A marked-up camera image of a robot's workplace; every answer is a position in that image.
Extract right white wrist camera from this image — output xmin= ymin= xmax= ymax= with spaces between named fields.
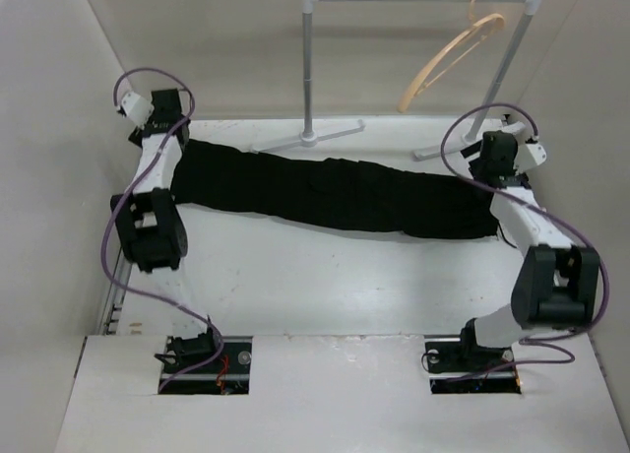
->
xmin=514 ymin=139 xmax=547 ymax=174

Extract beige plastic hanger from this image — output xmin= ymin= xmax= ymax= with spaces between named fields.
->
xmin=397 ymin=0 xmax=505 ymax=113

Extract black trousers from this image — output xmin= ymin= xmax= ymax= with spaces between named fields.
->
xmin=170 ymin=140 xmax=498 ymax=240

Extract aluminium side rail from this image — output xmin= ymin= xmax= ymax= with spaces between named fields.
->
xmin=99 ymin=252 xmax=132 ymax=336

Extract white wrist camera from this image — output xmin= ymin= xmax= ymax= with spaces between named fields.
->
xmin=117 ymin=91 xmax=155 ymax=129
xmin=514 ymin=139 xmax=547 ymax=174

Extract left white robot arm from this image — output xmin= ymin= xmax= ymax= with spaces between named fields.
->
xmin=110 ymin=89 xmax=222 ymax=373

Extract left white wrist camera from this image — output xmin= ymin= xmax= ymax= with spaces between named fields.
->
xmin=117 ymin=91 xmax=155 ymax=129

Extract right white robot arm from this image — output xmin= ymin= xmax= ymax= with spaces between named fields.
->
xmin=456 ymin=131 xmax=607 ymax=370

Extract white metal clothes rack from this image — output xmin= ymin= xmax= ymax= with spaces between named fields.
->
xmin=247 ymin=0 xmax=550 ymax=162

